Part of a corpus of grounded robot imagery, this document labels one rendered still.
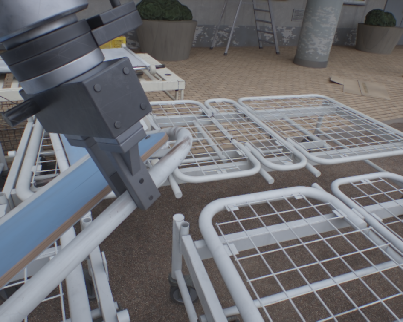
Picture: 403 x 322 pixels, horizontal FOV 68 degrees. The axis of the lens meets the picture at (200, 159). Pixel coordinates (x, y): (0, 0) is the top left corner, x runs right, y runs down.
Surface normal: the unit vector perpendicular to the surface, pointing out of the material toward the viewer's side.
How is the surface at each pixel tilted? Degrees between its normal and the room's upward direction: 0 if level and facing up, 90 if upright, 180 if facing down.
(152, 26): 101
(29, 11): 82
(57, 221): 31
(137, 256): 0
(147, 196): 73
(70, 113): 106
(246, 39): 90
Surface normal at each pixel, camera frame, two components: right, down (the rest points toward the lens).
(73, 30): 0.85, -0.02
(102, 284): 0.07, -0.87
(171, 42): 0.32, 0.65
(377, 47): -0.33, 0.61
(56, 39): 0.53, 0.29
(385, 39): -0.11, 0.65
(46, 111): -0.57, 0.59
